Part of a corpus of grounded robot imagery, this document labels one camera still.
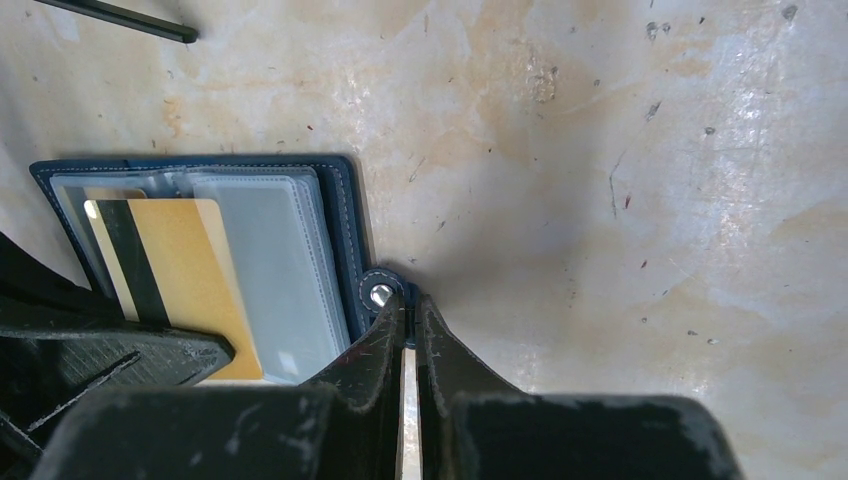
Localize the dark blue card holder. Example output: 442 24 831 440
30 156 411 385

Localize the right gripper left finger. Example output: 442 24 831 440
304 294 406 479

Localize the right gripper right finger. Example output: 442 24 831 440
414 295 520 479

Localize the black tripod stand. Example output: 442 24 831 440
38 0 199 45

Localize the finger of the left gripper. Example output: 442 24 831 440
1 236 235 451

